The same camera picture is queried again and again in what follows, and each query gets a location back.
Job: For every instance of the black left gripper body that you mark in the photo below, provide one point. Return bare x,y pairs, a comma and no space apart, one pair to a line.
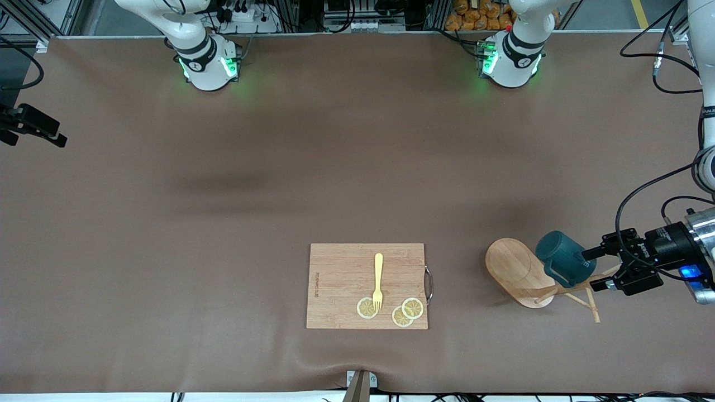
663,246

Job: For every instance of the teal mug with yellow inside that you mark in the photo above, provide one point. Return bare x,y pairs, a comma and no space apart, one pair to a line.
558,248

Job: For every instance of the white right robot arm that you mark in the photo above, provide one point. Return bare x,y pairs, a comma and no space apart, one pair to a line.
206,72

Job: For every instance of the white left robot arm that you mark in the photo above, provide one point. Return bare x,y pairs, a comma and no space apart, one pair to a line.
514,67

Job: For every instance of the wooden mug rack with pegs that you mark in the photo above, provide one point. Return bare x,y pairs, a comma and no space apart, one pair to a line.
511,268

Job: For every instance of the brown table mat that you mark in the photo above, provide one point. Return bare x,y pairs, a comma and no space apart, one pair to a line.
223,167

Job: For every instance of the lemon slice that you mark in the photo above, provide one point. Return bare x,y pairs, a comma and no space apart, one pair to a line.
399,320
364,308
414,307

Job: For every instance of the white power strip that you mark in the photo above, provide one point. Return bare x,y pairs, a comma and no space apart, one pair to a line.
374,25
246,19

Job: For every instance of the yellow plastic fork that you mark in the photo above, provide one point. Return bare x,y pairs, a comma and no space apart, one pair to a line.
379,268

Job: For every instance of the pile of orange buns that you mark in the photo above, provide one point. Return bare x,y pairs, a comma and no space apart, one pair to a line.
480,14

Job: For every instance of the aluminium frame profile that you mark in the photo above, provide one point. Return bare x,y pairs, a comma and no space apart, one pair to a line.
678,30
39,33

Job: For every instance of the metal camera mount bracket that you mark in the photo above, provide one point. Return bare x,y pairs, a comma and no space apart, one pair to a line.
360,388

